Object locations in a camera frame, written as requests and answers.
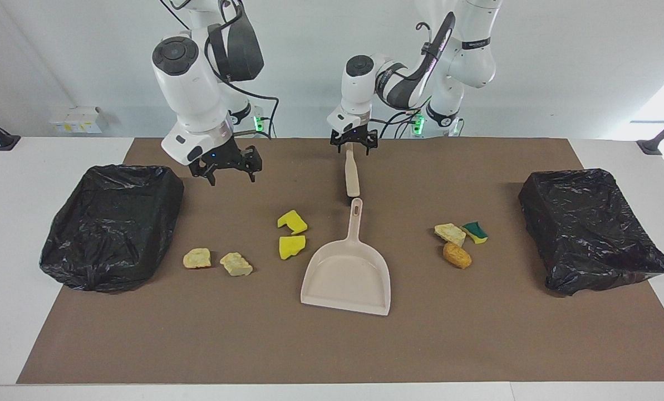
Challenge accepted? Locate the beige plastic dustpan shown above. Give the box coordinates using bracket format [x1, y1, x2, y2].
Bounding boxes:
[301, 197, 392, 317]

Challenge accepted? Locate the white wall socket box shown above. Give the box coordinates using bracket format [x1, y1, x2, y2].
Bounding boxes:
[49, 106, 103, 134]

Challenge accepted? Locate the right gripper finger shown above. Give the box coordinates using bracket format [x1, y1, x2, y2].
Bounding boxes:
[190, 160, 219, 187]
[242, 146, 263, 183]

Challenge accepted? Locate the notched yellow sponge piece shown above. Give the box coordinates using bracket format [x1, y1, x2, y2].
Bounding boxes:
[277, 209, 308, 235]

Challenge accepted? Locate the brown table mat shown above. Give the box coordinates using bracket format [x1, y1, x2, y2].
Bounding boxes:
[16, 138, 664, 385]

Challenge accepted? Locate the green and yellow sponge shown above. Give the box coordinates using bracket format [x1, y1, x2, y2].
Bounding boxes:
[461, 221, 489, 245]

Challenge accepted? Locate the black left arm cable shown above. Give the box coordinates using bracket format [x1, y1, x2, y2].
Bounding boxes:
[377, 21, 456, 126]

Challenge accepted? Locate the orange brown sponge lump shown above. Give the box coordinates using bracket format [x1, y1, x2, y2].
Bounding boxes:
[442, 242, 473, 270]

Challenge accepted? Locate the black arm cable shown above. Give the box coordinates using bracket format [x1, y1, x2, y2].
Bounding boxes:
[377, 21, 456, 126]
[159, 0, 280, 140]

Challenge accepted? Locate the beige hand brush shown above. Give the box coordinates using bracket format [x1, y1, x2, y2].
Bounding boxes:
[344, 143, 361, 206]

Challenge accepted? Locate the black bag lined trash bin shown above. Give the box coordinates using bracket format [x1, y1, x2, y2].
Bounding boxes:
[518, 168, 664, 297]
[40, 164, 185, 293]

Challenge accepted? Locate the rounded beige sponge scrap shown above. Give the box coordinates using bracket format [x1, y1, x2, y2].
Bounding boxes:
[183, 248, 212, 270]

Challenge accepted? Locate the pale tan sponge chunk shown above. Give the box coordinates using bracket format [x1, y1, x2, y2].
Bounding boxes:
[434, 223, 467, 248]

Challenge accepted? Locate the jagged beige sponge scrap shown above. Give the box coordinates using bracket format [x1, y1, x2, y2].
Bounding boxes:
[219, 252, 254, 277]

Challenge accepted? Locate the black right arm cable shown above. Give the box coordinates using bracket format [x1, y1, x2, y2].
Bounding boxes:
[159, 0, 280, 140]

